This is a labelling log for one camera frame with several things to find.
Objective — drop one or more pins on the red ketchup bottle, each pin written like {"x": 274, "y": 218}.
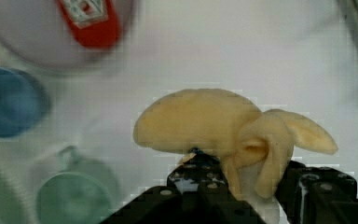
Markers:
{"x": 94, "y": 24}

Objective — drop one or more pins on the yellow peeled toy banana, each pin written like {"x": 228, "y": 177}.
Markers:
{"x": 231, "y": 128}

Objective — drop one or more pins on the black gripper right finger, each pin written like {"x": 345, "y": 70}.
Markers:
{"x": 317, "y": 195}

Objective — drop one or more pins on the green mug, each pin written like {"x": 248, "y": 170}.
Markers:
{"x": 74, "y": 189}

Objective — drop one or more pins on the blue bowl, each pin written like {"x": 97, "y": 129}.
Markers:
{"x": 23, "y": 102}

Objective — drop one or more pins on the green oval colander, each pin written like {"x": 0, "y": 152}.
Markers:
{"x": 16, "y": 205}

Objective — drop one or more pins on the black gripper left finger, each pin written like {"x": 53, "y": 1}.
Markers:
{"x": 196, "y": 192}

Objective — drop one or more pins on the lilac round plate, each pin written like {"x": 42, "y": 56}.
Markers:
{"x": 36, "y": 31}

